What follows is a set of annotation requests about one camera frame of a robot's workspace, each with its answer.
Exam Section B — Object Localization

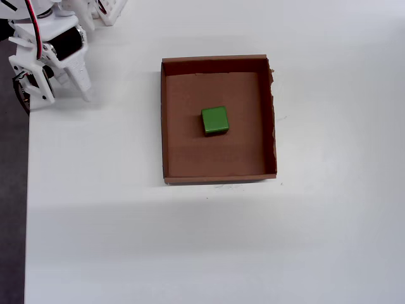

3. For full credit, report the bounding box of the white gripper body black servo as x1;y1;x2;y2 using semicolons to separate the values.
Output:
8;15;89;68

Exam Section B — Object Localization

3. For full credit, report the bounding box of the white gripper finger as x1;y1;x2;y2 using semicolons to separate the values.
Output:
65;47;94;103
56;67;70;87

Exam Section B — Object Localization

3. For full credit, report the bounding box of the green cube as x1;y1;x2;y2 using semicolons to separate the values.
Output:
201;106;230;137

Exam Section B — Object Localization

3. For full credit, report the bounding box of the brown cardboard box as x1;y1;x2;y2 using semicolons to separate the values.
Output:
160;53;278;187

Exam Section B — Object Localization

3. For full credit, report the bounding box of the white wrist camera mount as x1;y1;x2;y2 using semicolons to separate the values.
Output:
8;56;56;111

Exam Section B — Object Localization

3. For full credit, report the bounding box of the red gripper servo wire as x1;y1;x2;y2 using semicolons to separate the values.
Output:
24;0;44;60

